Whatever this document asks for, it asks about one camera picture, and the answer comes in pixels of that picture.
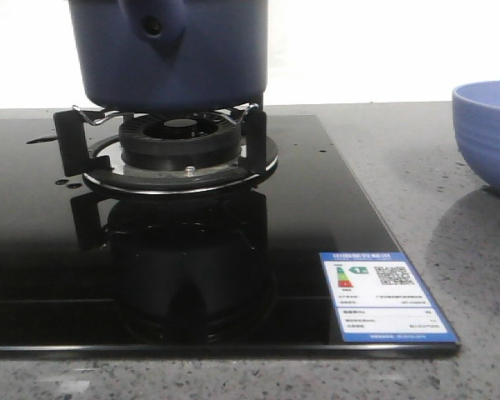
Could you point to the dark blue cooking pot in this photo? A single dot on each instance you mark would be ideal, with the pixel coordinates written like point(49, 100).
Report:
point(163, 56)

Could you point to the blue ribbed bowl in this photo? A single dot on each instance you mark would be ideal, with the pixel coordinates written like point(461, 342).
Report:
point(476, 123)

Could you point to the black pot support grate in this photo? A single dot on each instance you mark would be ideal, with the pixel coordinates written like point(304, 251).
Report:
point(83, 136)

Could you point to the black gas burner head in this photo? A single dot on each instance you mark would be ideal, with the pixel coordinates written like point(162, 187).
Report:
point(171, 144)

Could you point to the blue white energy label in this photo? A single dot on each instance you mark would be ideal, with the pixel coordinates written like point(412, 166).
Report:
point(378, 297)

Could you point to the black glass stove top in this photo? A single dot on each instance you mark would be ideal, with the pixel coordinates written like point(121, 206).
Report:
point(237, 275)

